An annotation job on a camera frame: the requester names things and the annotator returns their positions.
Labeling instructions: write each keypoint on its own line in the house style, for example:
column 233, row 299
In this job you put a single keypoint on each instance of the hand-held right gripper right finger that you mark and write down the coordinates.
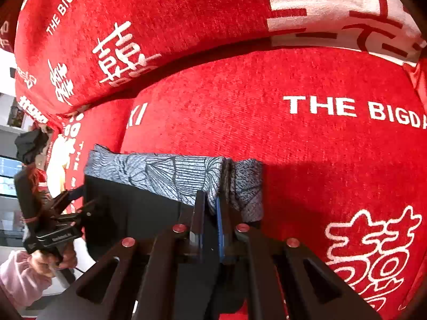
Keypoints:
column 220, row 235

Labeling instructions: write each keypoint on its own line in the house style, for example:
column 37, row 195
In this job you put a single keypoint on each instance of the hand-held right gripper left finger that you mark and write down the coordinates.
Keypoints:
column 197, row 233

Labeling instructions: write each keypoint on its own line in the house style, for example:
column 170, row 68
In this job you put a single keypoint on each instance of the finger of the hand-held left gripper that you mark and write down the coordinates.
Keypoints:
column 78, row 212
column 68, row 197

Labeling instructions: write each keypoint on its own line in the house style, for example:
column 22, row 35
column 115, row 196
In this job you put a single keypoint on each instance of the black pants with grey lining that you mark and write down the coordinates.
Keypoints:
column 150, row 173

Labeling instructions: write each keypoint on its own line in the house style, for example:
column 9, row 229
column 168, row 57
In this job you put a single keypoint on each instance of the person's left forearm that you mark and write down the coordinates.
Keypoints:
column 20, row 280

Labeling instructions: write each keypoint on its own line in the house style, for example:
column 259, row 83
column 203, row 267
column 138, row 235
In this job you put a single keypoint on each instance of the person's left hand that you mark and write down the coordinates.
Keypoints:
column 46, row 265

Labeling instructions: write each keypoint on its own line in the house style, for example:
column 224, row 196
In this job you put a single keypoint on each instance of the cream cloth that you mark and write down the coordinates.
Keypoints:
column 56, row 170

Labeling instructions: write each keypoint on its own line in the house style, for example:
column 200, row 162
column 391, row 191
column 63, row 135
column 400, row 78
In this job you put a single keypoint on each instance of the dark cloth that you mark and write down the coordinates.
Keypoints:
column 30, row 146

